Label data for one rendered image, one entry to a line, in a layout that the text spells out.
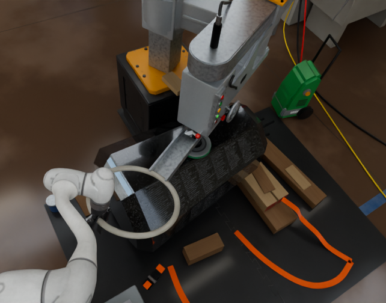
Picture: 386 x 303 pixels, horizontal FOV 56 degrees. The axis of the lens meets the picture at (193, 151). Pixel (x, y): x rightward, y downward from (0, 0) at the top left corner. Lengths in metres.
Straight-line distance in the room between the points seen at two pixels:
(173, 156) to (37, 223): 1.46
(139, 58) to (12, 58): 1.78
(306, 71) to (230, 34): 1.80
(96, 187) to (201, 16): 1.39
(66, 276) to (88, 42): 3.54
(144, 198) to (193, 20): 1.21
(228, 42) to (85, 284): 1.27
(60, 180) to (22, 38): 3.22
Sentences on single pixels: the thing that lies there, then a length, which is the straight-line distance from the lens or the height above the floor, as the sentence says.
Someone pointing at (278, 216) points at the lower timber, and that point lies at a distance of 3.15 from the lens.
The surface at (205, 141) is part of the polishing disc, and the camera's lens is 2.45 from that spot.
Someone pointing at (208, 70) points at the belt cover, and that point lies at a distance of 1.76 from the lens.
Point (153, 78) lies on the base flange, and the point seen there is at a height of 0.78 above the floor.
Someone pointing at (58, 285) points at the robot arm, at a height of 1.71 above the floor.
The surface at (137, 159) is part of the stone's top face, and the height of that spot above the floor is 0.80.
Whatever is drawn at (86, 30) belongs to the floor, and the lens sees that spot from 4.62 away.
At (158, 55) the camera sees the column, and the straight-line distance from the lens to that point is 2.87.
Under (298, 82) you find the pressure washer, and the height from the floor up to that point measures 0.47.
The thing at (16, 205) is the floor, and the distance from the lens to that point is 3.32.
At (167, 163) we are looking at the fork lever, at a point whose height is 1.02.
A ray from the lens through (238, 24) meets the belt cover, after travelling 2.00.
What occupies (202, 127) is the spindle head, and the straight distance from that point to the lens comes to 2.10.
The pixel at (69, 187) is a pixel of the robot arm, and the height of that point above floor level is 1.48.
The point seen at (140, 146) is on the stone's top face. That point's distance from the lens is 2.46.
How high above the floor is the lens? 2.83
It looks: 56 degrees down
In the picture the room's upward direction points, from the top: 10 degrees clockwise
